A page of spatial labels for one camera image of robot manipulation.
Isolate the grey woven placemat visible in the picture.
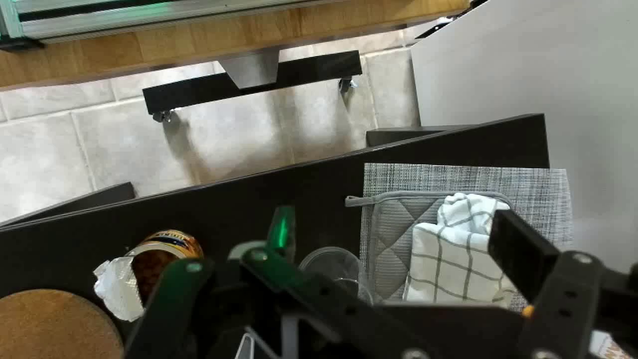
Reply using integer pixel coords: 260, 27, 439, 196
357, 164, 573, 282

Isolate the white crumpled plastic wrapper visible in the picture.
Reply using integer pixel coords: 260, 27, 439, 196
94, 256, 144, 324

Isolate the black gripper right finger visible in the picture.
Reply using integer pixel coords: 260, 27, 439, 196
489, 210, 561, 302

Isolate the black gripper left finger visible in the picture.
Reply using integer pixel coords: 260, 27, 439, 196
266, 206, 296, 258

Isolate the wooden workbench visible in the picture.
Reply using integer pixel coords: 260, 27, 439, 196
0, 0, 471, 91

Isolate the black rolling stand base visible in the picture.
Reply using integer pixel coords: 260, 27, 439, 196
142, 51, 363, 123

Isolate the clear glass cup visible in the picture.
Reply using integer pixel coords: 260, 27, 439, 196
300, 246, 373, 304

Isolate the grey quilted pot holder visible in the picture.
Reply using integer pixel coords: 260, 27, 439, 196
343, 190, 513, 306

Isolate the green aluminium frame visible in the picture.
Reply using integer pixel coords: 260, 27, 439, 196
0, 0, 321, 51

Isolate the white checkered dish towel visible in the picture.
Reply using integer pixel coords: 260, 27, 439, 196
403, 192, 527, 312

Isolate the round cork coaster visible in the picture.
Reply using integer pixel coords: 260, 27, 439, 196
0, 290, 124, 359

